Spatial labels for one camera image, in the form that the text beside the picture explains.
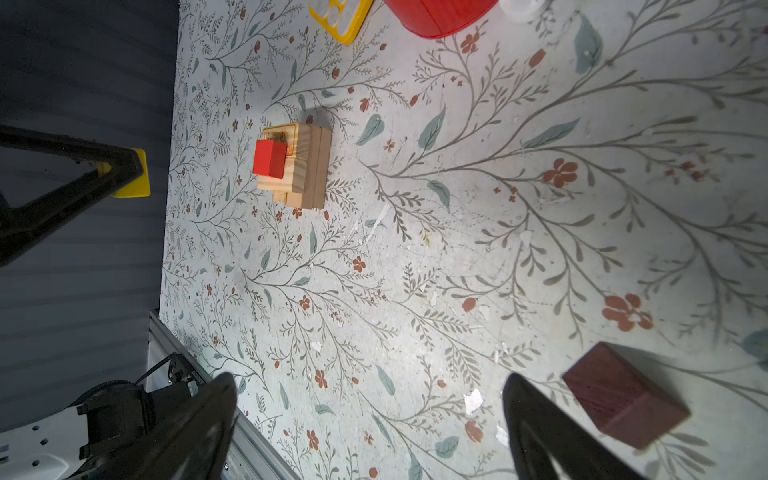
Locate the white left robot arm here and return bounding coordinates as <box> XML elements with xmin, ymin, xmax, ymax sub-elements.
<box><xmin>1</xmin><ymin>126</ymin><xmax>195</xmax><ymax>479</ymax></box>

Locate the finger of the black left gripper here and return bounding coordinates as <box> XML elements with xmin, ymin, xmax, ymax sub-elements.
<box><xmin>1</xmin><ymin>125</ymin><xmax>144</xmax><ymax>267</ymax></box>

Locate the small red cube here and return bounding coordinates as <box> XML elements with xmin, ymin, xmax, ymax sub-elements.
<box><xmin>253</xmin><ymin>139</ymin><xmax>288</xmax><ymax>179</ymax></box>

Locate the printed wooden block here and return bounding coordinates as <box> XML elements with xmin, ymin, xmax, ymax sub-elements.
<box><xmin>262</xmin><ymin>122</ymin><xmax>313</xmax><ymax>158</ymax></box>

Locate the dark brown small block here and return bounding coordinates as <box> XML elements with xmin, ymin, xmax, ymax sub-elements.
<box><xmin>562</xmin><ymin>342</ymin><xmax>690</xmax><ymax>450</ymax></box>

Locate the long wooden block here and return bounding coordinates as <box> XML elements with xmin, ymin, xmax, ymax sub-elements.
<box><xmin>273</xmin><ymin>191</ymin><xmax>311</xmax><ymax>208</ymax></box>

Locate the yellow calculator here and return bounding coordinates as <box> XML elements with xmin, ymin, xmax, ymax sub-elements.
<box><xmin>308</xmin><ymin>0</ymin><xmax>373</xmax><ymax>45</ymax></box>

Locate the plain wooden block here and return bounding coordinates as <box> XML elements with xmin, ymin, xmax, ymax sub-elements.
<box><xmin>312</xmin><ymin>127</ymin><xmax>332</xmax><ymax>209</ymax></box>

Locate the grey flat eraser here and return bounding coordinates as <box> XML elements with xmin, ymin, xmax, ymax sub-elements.
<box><xmin>498</xmin><ymin>0</ymin><xmax>551</xmax><ymax>23</ymax></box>

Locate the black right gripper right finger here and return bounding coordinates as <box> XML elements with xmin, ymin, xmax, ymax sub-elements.
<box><xmin>503</xmin><ymin>373</ymin><xmax>642</xmax><ymax>479</ymax></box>

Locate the yellow letter cube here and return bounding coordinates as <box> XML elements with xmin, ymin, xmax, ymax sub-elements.
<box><xmin>97</xmin><ymin>148</ymin><xmax>152</xmax><ymax>200</ymax></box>

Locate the red pen cup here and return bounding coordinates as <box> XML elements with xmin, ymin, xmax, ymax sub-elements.
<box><xmin>384</xmin><ymin>0</ymin><xmax>498</xmax><ymax>39</ymax></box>

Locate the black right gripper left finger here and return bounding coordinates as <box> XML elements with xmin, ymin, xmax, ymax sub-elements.
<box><xmin>78</xmin><ymin>373</ymin><xmax>237</xmax><ymax>479</ymax></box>

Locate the ridged wooden block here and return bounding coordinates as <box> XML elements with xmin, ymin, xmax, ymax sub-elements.
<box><xmin>256</xmin><ymin>123</ymin><xmax>320</xmax><ymax>209</ymax></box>

